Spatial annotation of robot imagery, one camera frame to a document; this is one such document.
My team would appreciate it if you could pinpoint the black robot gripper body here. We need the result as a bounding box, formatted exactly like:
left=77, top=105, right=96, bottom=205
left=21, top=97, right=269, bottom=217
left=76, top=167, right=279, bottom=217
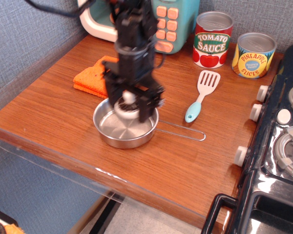
left=102, top=47, right=166, bottom=108

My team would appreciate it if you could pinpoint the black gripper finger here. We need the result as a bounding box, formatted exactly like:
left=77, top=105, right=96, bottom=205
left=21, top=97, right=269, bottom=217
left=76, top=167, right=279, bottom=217
left=105, top=78, right=124, bottom=107
left=138, top=96, right=159, bottom=122

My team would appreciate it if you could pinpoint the white toy mushroom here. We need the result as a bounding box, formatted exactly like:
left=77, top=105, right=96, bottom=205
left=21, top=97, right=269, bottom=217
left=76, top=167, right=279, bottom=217
left=114, top=91, right=140, bottom=119

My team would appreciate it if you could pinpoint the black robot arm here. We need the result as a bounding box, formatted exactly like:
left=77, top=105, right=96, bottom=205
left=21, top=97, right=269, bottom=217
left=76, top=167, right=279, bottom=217
left=102, top=0, right=164, bottom=122

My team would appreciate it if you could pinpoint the folded orange cloth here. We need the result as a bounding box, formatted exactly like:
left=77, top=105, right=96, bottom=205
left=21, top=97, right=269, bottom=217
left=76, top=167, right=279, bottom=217
left=73, top=56, right=119, bottom=99

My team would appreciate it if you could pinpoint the small steel frying pan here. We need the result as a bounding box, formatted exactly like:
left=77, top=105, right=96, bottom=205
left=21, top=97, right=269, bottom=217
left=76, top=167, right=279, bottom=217
left=93, top=99, right=206, bottom=149

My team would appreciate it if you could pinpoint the teal toy microwave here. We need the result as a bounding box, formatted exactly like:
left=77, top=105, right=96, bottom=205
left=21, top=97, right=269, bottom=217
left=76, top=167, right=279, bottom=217
left=80, top=0, right=200, bottom=54

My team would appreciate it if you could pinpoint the tomato sauce can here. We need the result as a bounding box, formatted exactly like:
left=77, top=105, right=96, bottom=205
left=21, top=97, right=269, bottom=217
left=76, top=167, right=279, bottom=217
left=192, top=11, right=234, bottom=68

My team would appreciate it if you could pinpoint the white stove knob lower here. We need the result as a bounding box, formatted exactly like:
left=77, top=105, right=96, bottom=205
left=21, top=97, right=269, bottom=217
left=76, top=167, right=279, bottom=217
left=234, top=146, right=248, bottom=167

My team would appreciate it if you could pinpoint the white stove knob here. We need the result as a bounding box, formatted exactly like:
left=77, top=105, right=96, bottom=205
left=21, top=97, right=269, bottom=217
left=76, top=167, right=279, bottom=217
left=256, top=85, right=269, bottom=103
left=249, top=104, right=263, bottom=122
left=234, top=146, right=248, bottom=167

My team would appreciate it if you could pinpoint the white stove knob middle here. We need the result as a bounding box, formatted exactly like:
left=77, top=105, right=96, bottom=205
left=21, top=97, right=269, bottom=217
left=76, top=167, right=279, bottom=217
left=249, top=104, right=263, bottom=122

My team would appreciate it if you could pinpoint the pineapple slices can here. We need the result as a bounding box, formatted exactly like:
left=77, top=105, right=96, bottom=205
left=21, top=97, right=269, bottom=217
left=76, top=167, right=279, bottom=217
left=231, top=32, right=277, bottom=79

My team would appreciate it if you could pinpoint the white stove knob upper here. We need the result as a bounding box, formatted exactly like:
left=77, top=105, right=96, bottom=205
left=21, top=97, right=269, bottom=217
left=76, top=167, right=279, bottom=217
left=256, top=85, right=269, bottom=103

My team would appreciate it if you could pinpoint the black toy stove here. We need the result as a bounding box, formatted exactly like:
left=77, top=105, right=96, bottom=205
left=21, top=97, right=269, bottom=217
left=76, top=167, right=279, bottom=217
left=202, top=45, right=293, bottom=234

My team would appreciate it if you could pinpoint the white spatula teal handle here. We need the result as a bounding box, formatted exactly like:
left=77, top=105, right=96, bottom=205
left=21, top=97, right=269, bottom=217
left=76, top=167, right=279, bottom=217
left=185, top=70, right=221, bottom=123

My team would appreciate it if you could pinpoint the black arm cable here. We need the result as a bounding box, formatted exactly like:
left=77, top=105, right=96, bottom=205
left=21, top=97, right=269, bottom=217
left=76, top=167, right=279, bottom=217
left=24, top=0, right=96, bottom=18

